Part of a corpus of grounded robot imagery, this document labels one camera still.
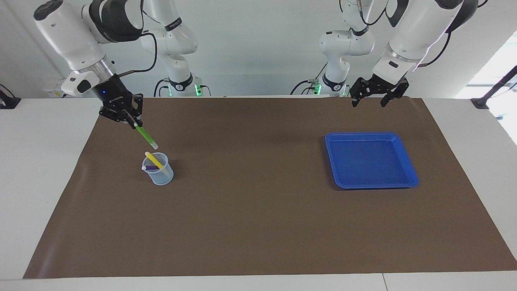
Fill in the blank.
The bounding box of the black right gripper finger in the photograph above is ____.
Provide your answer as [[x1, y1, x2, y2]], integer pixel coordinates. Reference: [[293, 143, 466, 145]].
[[99, 107, 138, 129], [129, 93, 145, 127]]

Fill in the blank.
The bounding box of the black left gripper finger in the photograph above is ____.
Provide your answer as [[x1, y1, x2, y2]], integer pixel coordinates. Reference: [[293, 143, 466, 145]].
[[380, 78, 410, 108], [349, 78, 370, 108]]

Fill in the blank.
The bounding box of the green pen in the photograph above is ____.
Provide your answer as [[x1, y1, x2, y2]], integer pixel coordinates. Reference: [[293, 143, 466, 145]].
[[135, 123, 159, 150]]

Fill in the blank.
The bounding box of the yellow pen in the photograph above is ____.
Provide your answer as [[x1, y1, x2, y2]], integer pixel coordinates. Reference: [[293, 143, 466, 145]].
[[145, 152, 164, 170]]

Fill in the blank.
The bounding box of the blue plastic tray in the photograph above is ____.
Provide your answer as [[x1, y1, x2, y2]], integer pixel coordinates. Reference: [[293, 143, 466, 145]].
[[325, 132, 420, 190]]

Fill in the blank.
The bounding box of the white power strip box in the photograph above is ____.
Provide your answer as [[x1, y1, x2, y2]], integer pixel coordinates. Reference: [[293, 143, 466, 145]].
[[42, 79, 81, 98]]

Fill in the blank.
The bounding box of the clear plastic cup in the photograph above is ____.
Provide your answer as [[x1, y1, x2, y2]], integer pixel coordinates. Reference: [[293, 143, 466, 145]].
[[141, 152, 174, 186]]

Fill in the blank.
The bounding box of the black clamp stand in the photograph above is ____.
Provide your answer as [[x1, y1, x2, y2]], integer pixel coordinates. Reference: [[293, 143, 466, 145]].
[[471, 65, 517, 110]]

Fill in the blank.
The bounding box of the black table clamp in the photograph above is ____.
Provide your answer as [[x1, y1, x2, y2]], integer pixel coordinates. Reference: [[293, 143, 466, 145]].
[[0, 84, 21, 110]]

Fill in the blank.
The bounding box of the brown paper table mat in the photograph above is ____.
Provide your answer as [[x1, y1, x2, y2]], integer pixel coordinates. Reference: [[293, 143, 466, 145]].
[[23, 97, 517, 279]]

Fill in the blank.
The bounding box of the black base cable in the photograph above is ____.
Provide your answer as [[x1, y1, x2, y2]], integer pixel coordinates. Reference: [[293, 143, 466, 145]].
[[153, 78, 170, 97], [290, 61, 328, 96]]

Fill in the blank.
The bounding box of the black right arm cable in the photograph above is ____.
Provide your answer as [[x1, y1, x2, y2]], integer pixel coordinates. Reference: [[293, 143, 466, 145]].
[[117, 32, 158, 77]]

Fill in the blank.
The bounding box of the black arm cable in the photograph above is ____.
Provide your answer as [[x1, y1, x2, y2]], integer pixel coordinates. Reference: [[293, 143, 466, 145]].
[[418, 30, 453, 67], [117, 32, 158, 77]]

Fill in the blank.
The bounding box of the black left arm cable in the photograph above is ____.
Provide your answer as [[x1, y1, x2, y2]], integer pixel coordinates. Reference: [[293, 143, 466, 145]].
[[418, 30, 453, 67]]

